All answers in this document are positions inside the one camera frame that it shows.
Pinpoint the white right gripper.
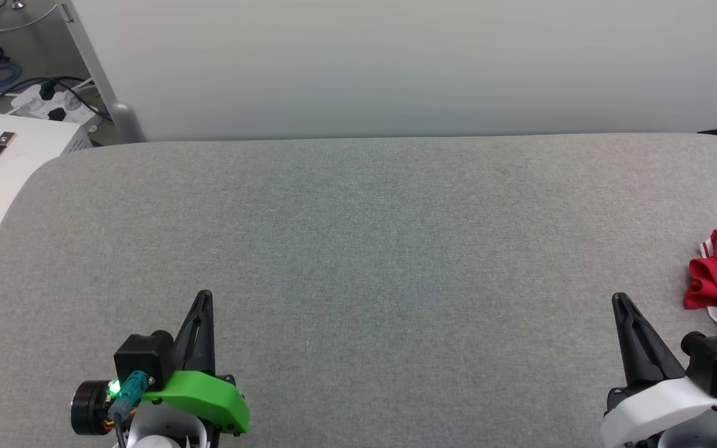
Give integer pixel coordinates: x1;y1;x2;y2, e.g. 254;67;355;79
601;292;717;448

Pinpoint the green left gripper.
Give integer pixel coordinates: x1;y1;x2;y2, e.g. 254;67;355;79
71;290;250;436

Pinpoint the grey fabric sofa seat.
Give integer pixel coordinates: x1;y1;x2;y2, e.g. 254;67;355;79
0;133;717;448

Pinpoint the white metal equipment box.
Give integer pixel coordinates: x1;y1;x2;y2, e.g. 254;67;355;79
0;111;93;284

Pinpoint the white power strip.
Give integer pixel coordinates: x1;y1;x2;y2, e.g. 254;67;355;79
10;84;103;126

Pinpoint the white partition panel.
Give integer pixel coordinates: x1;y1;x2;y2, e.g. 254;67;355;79
60;0;717;144

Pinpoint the left teal plug black cable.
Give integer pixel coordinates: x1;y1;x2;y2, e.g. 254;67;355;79
108;371;149;448

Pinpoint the black power cable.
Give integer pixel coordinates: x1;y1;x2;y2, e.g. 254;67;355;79
0;75;112;122

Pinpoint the thin white cable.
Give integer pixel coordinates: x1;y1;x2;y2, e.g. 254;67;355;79
0;3;60;32

